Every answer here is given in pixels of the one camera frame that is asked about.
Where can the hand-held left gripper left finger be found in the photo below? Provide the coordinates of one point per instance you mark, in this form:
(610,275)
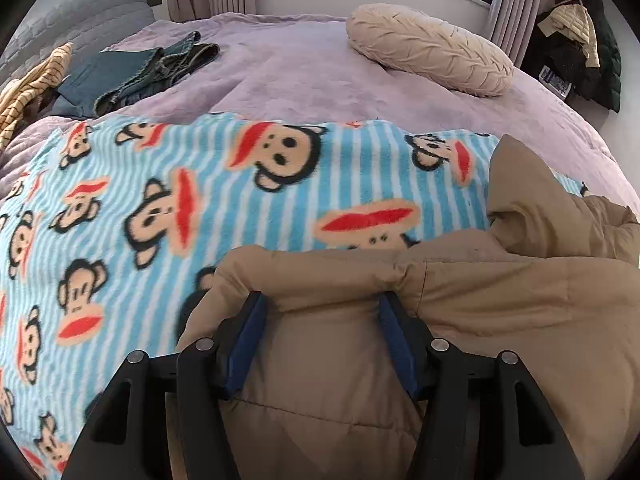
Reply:
(245,345)

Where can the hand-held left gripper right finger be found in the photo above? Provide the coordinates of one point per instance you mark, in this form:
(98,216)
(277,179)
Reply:
(400,345)

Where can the tan puffer jacket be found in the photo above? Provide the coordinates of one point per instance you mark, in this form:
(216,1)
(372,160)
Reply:
(500,310)

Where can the blue striped monkey print blanket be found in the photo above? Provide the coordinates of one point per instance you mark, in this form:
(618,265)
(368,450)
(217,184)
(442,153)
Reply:
(200,220)

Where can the purple bedspread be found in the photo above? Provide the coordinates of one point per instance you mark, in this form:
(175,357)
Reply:
(280,70)

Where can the dark blue jeans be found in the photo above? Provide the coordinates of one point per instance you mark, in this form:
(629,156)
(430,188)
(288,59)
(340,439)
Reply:
(170,65)

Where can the round cream pleated cushion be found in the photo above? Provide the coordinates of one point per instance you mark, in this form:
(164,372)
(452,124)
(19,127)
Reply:
(430,50)

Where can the folded teal garment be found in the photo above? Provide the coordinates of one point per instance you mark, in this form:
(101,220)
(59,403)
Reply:
(95,82)

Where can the black hanging garment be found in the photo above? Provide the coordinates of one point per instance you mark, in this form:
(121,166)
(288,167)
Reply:
(570,70)

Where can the yellow striped garment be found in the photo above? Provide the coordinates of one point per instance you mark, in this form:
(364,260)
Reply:
(30,90)

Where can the grey padded headboard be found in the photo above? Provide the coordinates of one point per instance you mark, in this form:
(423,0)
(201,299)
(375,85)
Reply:
(85,20)

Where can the cream quilted hanging jacket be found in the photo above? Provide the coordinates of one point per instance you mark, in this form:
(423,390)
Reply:
(575,25)

